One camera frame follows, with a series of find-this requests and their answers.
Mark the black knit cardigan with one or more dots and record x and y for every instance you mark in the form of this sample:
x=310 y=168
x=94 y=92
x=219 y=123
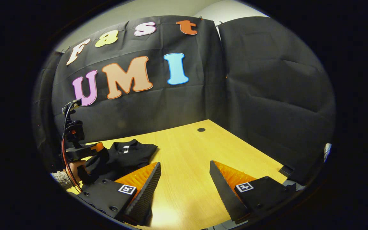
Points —
x=129 y=156

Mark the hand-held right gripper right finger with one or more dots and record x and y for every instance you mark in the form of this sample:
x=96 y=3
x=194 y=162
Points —
x=224 y=195

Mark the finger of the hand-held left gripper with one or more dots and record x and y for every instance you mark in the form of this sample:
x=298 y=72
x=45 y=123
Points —
x=99 y=146

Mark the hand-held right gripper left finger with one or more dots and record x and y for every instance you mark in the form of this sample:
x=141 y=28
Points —
x=147 y=195

